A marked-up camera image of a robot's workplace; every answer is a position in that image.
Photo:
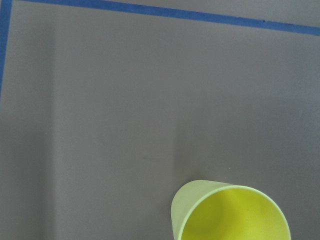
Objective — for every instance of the yellow plastic cup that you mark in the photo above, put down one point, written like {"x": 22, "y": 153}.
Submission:
{"x": 211, "y": 210}

